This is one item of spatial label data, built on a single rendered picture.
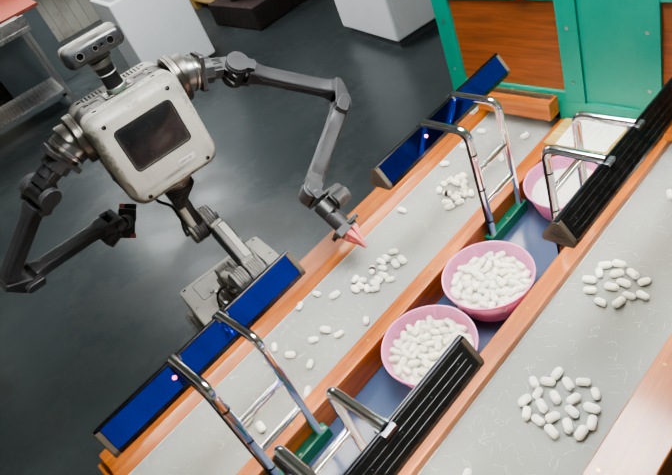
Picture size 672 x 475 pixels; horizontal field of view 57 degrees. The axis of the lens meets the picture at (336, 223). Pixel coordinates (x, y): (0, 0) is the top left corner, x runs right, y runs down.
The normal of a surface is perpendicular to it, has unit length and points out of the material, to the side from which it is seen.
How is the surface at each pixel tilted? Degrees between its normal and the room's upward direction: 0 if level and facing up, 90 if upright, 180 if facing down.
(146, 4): 90
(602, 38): 90
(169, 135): 90
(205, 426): 0
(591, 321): 0
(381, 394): 0
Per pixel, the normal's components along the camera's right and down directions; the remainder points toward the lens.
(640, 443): -0.33, -0.73
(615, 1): -0.66, 0.64
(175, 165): 0.55, 0.37
